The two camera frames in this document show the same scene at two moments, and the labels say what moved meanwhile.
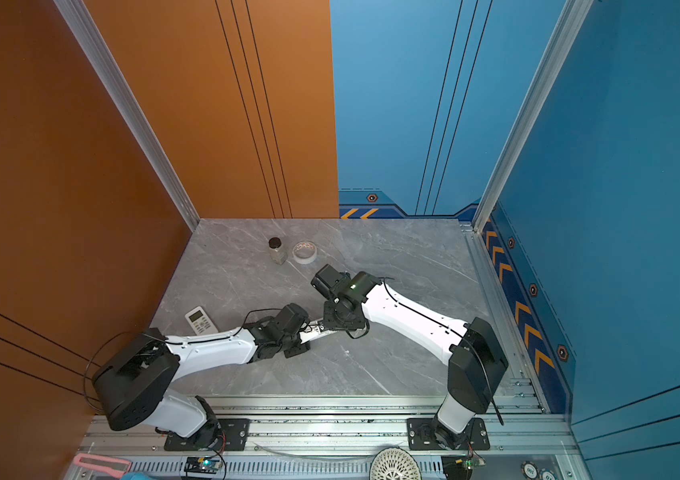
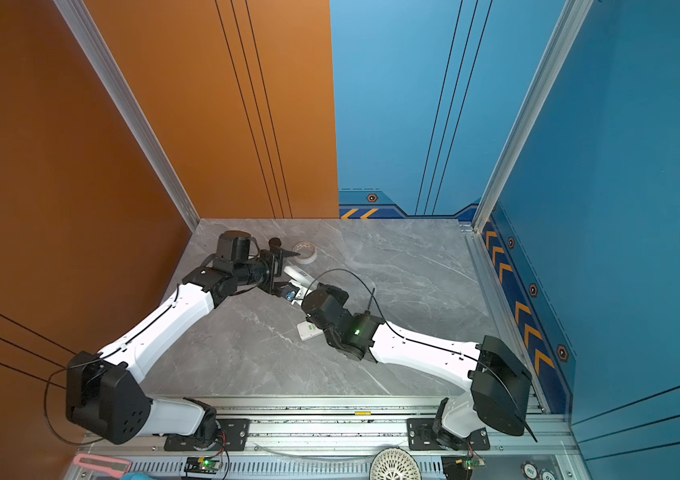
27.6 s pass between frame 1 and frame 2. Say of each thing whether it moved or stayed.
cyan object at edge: stayed
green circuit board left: stayed
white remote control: stayed
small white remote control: moved
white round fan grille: stayed
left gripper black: moved
